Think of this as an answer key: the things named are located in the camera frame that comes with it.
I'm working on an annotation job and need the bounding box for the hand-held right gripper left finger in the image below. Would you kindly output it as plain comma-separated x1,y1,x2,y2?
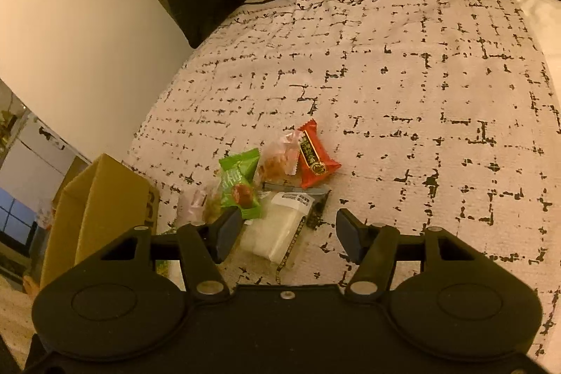
79,208,244,304

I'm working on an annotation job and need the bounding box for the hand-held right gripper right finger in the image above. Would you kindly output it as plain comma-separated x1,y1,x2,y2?
335,208,496,302

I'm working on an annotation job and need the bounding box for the pink snack packet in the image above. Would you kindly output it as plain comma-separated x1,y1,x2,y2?
177,188,209,226

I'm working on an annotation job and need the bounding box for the white snack packet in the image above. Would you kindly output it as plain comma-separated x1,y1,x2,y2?
240,191,308,263

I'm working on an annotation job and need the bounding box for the grey snack packet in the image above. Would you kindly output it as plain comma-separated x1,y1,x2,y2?
262,181,332,204

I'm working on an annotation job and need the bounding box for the red snack packet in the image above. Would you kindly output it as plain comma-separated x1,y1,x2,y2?
297,119,343,190

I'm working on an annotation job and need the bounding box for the clear orange snack packet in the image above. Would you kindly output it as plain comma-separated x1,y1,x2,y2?
258,131,303,184

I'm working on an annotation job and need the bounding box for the brown cardboard box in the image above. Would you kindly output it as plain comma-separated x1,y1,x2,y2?
39,153,161,289

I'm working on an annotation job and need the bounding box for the printed checked blanket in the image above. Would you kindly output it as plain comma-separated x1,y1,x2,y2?
125,0,561,366

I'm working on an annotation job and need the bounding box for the white kitchen cabinet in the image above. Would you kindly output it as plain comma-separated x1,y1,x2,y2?
0,111,93,234

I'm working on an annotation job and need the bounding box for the white bed sheet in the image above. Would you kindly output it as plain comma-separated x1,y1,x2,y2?
513,0,561,374

